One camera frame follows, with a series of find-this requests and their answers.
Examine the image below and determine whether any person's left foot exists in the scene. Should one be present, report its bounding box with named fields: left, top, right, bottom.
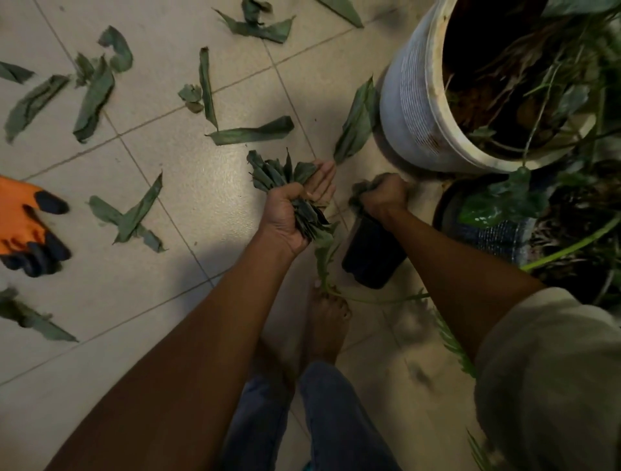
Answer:
left=252, top=339, right=297, bottom=389

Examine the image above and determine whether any person's grey shirt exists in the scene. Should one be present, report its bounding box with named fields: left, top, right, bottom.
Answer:
left=474, top=287, right=621, bottom=471

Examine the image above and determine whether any orange black work glove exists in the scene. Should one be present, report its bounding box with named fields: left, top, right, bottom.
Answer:
left=0, top=174, right=72, bottom=278

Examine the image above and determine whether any person's left hand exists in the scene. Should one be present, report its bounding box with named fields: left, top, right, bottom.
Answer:
left=259, top=160, right=337, bottom=258

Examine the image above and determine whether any person's right forearm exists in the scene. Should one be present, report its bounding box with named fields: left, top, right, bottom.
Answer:
left=380, top=208, right=547, bottom=362

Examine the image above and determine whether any white round plant pot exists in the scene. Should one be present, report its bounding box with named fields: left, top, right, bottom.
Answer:
left=380, top=0, right=598, bottom=175

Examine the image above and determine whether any person's left forearm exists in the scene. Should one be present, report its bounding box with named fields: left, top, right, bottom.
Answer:
left=43, top=232, right=311, bottom=471

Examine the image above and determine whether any person's right leg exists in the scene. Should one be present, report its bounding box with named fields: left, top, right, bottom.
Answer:
left=298, top=361, right=401, bottom=471

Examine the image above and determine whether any person's right hand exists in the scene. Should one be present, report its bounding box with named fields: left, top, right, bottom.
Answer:
left=358, top=173, right=411, bottom=232

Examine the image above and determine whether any small black plastic pot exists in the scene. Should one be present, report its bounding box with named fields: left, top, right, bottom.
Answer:
left=342, top=213, right=408, bottom=290

